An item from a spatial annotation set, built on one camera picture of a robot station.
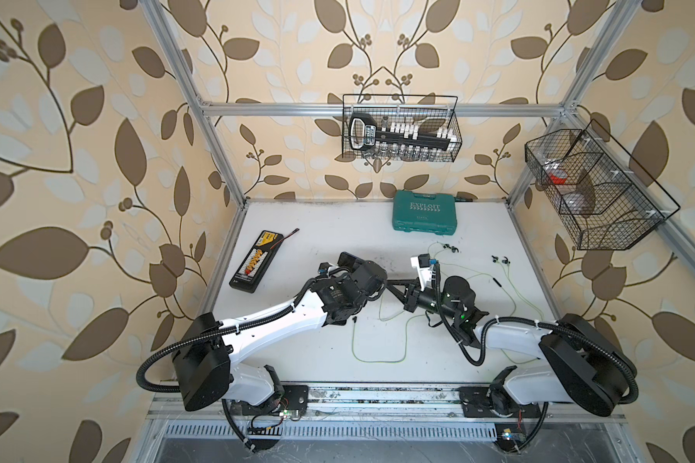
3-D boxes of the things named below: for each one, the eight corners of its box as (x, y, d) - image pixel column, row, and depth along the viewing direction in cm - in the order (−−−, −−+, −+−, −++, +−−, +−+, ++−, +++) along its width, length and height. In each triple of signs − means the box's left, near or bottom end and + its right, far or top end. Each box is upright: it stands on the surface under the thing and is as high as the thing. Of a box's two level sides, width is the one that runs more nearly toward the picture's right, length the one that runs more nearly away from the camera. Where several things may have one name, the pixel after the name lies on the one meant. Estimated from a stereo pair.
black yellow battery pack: (229, 284, 99) (224, 278, 95) (271, 228, 115) (268, 220, 112) (256, 294, 97) (252, 287, 93) (294, 235, 113) (292, 227, 109)
